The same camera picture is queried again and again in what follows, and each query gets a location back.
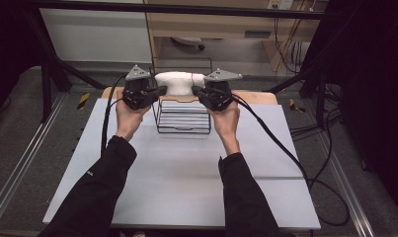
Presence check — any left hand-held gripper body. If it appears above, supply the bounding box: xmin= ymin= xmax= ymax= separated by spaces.
xmin=121 ymin=64 xmax=161 ymax=112

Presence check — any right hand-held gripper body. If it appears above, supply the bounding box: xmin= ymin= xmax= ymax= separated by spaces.
xmin=197 ymin=67 xmax=244 ymax=113

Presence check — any white towel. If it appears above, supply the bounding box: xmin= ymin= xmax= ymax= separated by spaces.
xmin=154 ymin=71 xmax=206 ymax=98

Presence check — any black wire rack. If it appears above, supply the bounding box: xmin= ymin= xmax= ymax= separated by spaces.
xmin=149 ymin=57 xmax=214 ymax=135

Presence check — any person's left hand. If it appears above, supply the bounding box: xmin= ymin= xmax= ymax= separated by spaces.
xmin=115 ymin=89 xmax=152 ymax=142

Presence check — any person's right hand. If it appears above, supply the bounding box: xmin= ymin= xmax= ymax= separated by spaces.
xmin=207 ymin=98 xmax=242 ymax=156

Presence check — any office chair base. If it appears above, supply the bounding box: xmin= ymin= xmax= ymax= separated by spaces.
xmin=170 ymin=36 xmax=206 ymax=51

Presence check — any yellow black floor tape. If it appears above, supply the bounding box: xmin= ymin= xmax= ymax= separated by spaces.
xmin=288 ymin=98 xmax=307 ymax=114
xmin=76 ymin=92 xmax=91 ymax=111

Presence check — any wooden desk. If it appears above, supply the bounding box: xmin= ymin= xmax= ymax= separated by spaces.
xmin=143 ymin=0 xmax=330 ymax=68

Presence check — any white panel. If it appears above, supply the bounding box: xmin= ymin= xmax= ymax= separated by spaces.
xmin=40 ymin=8 xmax=153 ymax=64

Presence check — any black metal stand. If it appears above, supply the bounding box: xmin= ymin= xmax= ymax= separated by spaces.
xmin=267 ymin=60 xmax=330 ymax=130
xmin=22 ymin=6 xmax=107 ymax=123

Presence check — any white power strip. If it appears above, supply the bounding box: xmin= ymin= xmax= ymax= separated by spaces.
xmin=267 ymin=0 xmax=295 ymax=11

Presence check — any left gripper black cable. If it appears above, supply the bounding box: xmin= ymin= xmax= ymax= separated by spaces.
xmin=100 ymin=74 xmax=127 ymax=156

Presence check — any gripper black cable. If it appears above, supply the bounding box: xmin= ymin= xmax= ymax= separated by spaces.
xmin=230 ymin=93 xmax=351 ymax=228
xmin=100 ymin=74 xmax=127 ymax=156

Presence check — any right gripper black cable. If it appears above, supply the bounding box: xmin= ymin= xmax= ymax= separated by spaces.
xmin=230 ymin=93 xmax=351 ymax=228

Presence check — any black metal frame bar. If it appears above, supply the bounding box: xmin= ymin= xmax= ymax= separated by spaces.
xmin=22 ymin=0 xmax=327 ymax=21

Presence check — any aluminium floor rail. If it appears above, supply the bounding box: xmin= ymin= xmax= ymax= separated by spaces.
xmin=313 ymin=131 xmax=376 ymax=237
xmin=0 ymin=93 xmax=68 ymax=228

